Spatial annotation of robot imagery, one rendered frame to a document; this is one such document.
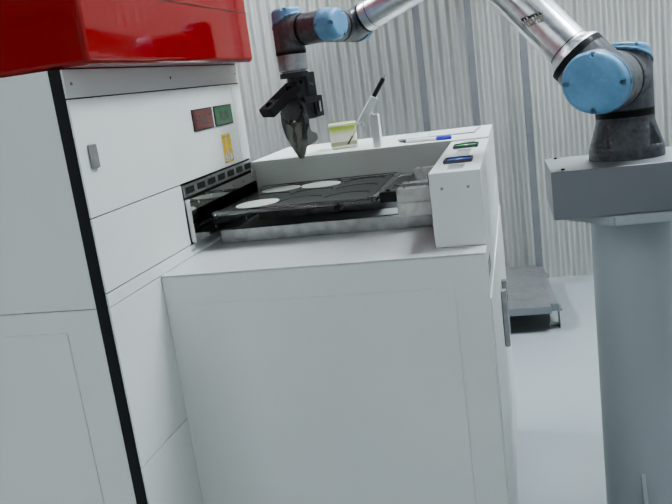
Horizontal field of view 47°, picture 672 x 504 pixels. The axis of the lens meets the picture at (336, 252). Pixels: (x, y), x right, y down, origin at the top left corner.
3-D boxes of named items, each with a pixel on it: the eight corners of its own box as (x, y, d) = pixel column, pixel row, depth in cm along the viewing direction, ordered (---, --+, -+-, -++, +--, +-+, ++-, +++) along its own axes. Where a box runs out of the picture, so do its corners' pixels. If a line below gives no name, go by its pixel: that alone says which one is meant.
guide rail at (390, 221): (222, 243, 174) (220, 230, 174) (225, 241, 176) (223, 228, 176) (442, 225, 162) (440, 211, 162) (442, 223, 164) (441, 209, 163)
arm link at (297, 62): (289, 54, 184) (268, 57, 190) (292, 73, 185) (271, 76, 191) (312, 51, 189) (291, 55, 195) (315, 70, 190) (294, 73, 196)
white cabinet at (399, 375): (227, 639, 167) (160, 278, 149) (328, 433, 258) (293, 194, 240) (530, 654, 151) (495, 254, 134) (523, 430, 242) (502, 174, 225)
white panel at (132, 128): (96, 309, 131) (47, 70, 122) (250, 215, 208) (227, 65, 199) (112, 307, 130) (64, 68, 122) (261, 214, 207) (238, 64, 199)
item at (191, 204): (190, 243, 164) (182, 200, 162) (255, 206, 206) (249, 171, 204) (197, 243, 164) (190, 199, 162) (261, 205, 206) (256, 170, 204)
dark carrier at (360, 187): (217, 214, 168) (217, 211, 168) (265, 189, 201) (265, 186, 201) (370, 200, 160) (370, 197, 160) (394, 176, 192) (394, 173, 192)
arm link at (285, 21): (289, 5, 181) (262, 11, 186) (296, 52, 183) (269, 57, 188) (309, 5, 187) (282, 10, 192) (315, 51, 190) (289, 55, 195)
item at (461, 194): (435, 248, 142) (427, 173, 139) (456, 197, 194) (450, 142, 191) (486, 244, 140) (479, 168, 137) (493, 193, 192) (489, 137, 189)
